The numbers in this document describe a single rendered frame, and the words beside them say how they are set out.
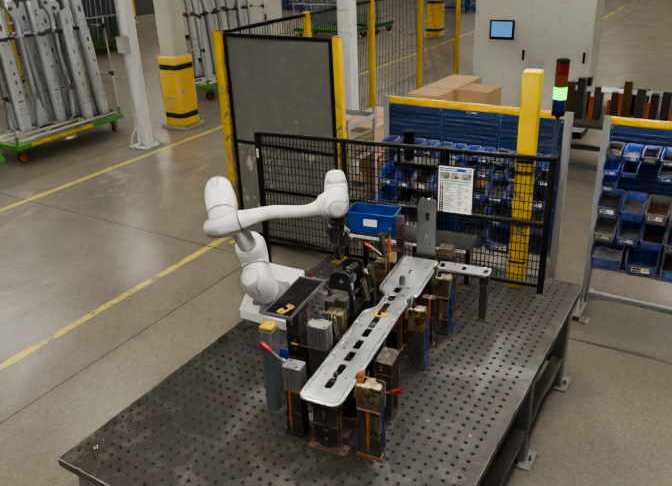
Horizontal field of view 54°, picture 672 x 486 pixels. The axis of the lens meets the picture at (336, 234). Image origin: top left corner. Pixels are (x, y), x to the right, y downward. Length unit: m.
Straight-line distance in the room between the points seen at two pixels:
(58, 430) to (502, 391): 2.69
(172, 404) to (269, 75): 3.16
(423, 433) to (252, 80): 3.63
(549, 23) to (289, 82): 4.88
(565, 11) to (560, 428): 6.40
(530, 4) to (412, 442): 7.47
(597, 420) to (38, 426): 3.41
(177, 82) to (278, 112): 5.11
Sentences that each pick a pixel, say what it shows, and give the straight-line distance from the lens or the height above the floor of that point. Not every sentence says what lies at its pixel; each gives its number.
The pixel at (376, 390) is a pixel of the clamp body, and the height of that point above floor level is 1.06.
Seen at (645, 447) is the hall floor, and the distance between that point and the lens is 4.31.
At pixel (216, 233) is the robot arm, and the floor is 1.46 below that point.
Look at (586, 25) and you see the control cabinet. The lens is 9.51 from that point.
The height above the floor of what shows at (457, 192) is 1.29.
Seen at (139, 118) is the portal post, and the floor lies 0.43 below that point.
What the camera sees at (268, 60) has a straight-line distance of 5.65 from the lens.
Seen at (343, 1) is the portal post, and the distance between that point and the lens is 7.51.
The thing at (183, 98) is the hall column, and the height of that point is 0.48.
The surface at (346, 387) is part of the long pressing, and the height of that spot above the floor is 1.00.
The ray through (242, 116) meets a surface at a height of 1.28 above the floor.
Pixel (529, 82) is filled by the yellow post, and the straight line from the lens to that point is 3.78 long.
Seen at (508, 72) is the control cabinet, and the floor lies 0.85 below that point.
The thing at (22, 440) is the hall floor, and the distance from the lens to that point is 4.59.
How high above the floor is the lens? 2.71
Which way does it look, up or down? 24 degrees down
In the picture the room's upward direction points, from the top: 2 degrees counter-clockwise
